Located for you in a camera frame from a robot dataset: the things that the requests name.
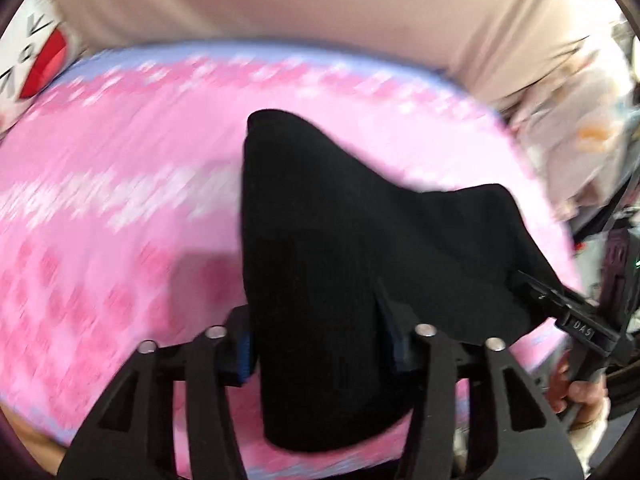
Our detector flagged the black pants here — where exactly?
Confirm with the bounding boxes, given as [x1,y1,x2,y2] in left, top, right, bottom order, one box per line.
[240,108,568,453]

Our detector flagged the person's right hand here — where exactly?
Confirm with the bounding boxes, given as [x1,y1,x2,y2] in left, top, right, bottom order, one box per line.
[546,359,609,428]

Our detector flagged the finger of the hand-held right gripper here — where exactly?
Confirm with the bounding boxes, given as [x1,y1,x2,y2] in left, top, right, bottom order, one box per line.
[514,269,568,322]

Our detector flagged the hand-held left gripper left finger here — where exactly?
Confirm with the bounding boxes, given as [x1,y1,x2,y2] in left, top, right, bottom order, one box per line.
[60,304,257,480]

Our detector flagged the person's right forearm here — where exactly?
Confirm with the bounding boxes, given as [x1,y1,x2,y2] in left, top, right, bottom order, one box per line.
[569,407,610,468]

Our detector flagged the wooden bed frame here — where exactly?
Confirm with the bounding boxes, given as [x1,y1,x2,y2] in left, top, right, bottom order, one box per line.
[7,407,68,466]

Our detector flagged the white cartoon face pillow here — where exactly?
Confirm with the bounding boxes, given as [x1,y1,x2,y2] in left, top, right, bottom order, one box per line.
[0,0,83,133]

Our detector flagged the pale floral curtain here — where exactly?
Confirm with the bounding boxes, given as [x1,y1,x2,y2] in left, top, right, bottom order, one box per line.
[505,42,640,221]

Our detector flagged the pink floral bed sheet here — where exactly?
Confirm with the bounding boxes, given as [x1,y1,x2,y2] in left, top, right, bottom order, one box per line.
[0,42,588,480]

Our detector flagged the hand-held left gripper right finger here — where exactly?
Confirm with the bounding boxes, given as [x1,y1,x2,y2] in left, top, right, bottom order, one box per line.
[375,284,587,480]

